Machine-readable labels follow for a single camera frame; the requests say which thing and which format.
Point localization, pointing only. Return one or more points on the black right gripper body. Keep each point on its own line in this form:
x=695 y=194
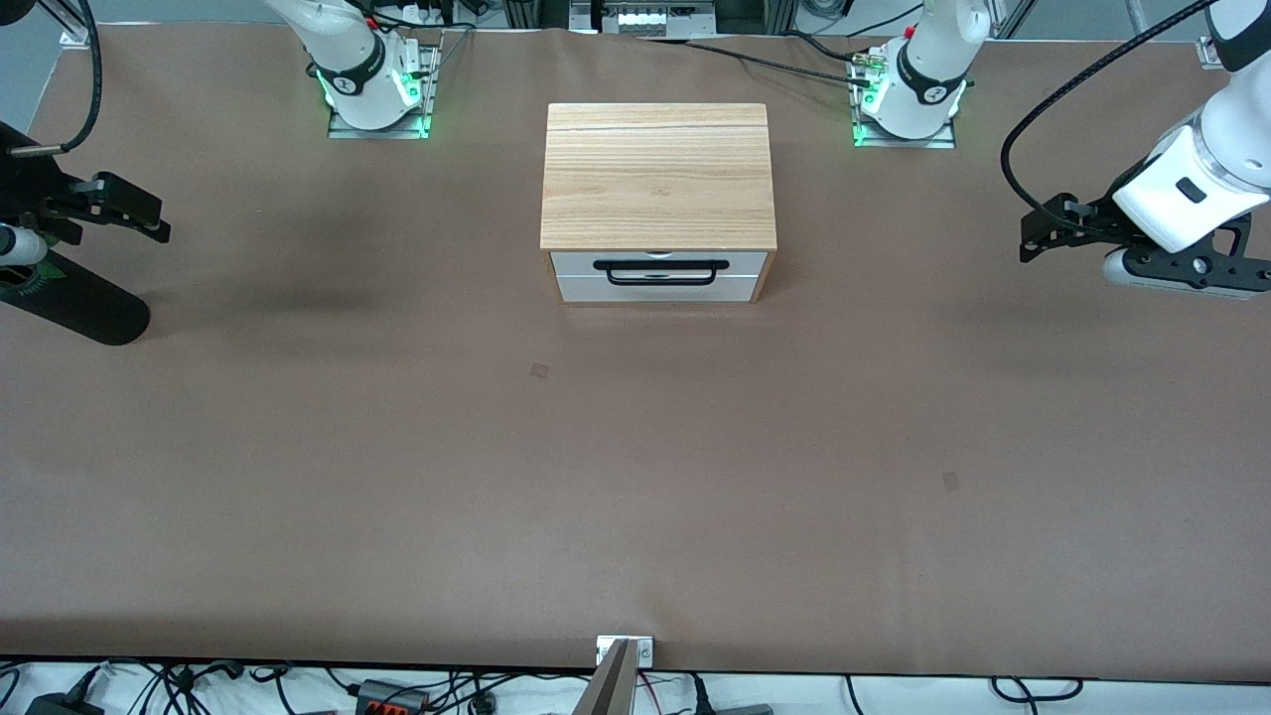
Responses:
x=28 y=185

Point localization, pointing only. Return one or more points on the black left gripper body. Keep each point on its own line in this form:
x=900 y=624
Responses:
x=1100 y=216

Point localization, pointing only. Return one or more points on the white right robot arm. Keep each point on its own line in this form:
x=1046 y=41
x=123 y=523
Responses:
x=357 y=79

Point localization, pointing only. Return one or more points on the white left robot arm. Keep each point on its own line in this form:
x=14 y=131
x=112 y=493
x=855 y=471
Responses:
x=928 y=79

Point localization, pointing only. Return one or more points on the wooden drawer cabinet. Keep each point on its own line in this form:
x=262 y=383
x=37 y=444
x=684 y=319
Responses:
x=655 y=169

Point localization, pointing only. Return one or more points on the plain white drawer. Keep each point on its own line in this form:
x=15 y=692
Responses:
x=576 y=291

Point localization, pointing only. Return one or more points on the white power strip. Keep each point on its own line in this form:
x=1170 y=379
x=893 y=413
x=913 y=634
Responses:
x=640 y=20

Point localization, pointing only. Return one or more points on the brown table mat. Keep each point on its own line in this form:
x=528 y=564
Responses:
x=635 y=447

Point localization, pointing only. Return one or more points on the grey box with orange connectors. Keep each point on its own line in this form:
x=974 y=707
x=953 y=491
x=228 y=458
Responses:
x=392 y=700

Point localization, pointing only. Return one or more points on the metal table edge clamp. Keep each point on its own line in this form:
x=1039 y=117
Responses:
x=643 y=650

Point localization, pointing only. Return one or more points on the small metal corner bracket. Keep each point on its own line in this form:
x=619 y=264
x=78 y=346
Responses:
x=74 y=40
x=1211 y=53

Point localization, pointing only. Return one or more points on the aluminium frame structure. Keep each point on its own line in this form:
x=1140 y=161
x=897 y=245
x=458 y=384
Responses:
x=1011 y=18

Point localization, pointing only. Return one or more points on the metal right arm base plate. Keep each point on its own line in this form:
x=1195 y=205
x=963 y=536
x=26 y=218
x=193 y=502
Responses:
x=429 y=89

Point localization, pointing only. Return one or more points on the grey camera mount pole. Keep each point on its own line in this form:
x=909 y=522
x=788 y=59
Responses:
x=611 y=690

